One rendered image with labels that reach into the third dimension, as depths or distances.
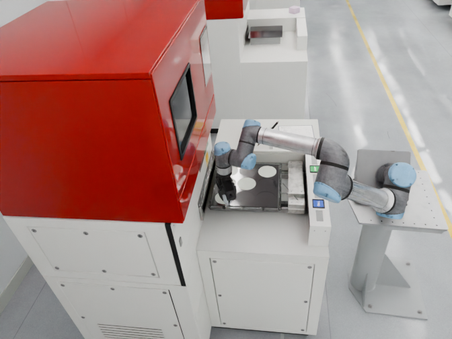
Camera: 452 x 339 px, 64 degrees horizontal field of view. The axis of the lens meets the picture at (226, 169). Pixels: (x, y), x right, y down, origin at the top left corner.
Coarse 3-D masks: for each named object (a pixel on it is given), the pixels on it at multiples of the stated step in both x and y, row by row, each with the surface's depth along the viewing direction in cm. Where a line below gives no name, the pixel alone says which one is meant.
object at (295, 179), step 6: (288, 168) 210; (294, 168) 207; (300, 168) 206; (288, 174) 206; (294, 174) 203; (300, 174) 202; (288, 180) 203; (294, 180) 199; (300, 180) 199; (294, 186) 195; (300, 186) 195; (294, 198) 188; (300, 198) 188; (294, 210) 182; (300, 210) 182
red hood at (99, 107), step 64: (64, 0) 167; (128, 0) 158; (192, 0) 150; (0, 64) 110; (64, 64) 106; (128, 64) 102; (192, 64) 141; (0, 128) 116; (64, 128) 112; (128, 128) 109; (192, 128) 142; (0, 192) 136; (64, 192) 131; (128, 192) 127
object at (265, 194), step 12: (240, 168) 208; (276, 168) 205; (264, 180) 198; (276, 180) 197; (216, 192) 193; (240, 192) 192; (252, 192) 191; (264, 192) 191; (276, 192) 190; (216, 204) 186; (240, 204) 185; (252, 204) 184; (264, 204) 184; (276, 204) 183
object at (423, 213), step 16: (352, 176) 207; (416, 176) 203; (416, 192) 193; (432, 192) 192; (352, 208) 188; (368, 208) 187; (416, 208) 184; (432, 208) 184; (368, 224) 180; (384, 224) 178; (400, 224) 177; (416, 224) 176; (432, 224) 176
